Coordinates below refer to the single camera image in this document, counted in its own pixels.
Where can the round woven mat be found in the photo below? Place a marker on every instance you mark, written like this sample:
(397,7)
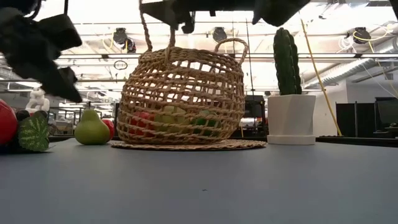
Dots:
(242,144)

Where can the green cactus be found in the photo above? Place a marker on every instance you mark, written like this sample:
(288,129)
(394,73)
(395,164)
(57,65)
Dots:
(286,62)

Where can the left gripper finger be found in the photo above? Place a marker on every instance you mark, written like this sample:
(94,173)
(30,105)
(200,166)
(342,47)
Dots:
(62,85)

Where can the green pear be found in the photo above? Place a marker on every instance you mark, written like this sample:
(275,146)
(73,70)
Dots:
(90,130)

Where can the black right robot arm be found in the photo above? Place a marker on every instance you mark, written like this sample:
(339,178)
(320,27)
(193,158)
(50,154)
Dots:
(395,6)

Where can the dark grapes with green leaf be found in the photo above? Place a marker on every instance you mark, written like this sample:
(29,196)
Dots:
(33,133)

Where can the green lime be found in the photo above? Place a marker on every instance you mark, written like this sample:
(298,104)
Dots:
(206,123)

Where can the black machine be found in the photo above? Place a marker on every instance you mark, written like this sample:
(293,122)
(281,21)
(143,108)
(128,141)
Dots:
(258,109)

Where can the white figurine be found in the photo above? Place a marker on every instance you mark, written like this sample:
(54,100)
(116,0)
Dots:
(37,99)

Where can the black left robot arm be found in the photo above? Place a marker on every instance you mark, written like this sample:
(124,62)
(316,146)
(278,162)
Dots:
(15,4)

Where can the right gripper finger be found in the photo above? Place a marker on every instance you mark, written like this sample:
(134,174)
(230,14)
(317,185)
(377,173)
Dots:
(276,12)
(174,12)

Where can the dark office partition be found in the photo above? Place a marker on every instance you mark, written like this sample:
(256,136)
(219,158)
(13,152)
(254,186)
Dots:
(354,119)

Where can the white angular plant pot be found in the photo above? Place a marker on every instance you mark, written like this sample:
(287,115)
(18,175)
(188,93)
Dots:
(289,118)

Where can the red round fruit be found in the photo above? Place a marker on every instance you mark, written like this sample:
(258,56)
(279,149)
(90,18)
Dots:
(7,124)

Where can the small red apple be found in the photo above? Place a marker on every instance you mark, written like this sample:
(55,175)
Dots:
(109,127)

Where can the large red apple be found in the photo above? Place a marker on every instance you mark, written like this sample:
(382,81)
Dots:
(141,119)

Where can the dark office monitor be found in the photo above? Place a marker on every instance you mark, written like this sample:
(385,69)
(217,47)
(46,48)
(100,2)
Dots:
(387,112)

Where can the yellow-green fruit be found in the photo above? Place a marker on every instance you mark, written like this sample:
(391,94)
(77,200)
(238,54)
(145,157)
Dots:
(169,118)

